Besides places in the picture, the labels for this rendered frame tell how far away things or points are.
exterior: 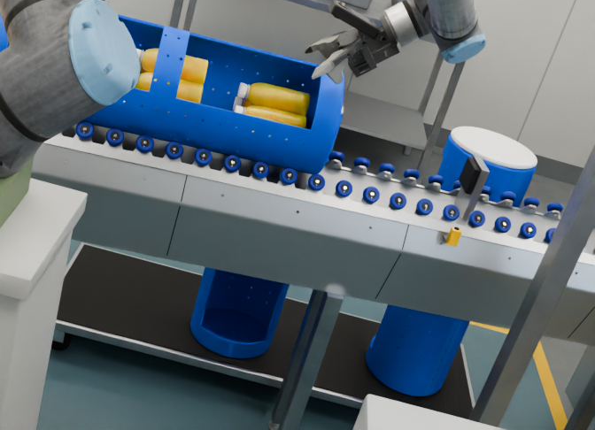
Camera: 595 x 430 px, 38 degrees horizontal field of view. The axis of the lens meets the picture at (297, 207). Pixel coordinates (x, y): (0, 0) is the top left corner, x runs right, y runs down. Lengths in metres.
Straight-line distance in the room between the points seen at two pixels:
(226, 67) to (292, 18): 3.15
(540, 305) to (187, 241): 0.93
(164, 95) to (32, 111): 0.82
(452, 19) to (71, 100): 0.73
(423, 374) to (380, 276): 0.66
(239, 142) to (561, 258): 0.84
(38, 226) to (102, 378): 1.50
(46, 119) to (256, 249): 1.11
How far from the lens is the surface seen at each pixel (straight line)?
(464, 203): 2.46
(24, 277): 1.38
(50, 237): 1.49
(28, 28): 1.37
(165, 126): 2.18
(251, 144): 2.19
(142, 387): 2.96
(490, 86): 5.70
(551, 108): 5.82
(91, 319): 2.96
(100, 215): 2.33
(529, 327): 2.30
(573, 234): 2.19
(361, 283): 2.45
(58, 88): 1.33
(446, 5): 1.64
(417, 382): 3.02
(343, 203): 2.30
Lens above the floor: 1.86
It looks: 25 degrees down
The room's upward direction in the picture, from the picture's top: 17 degrees clockwise
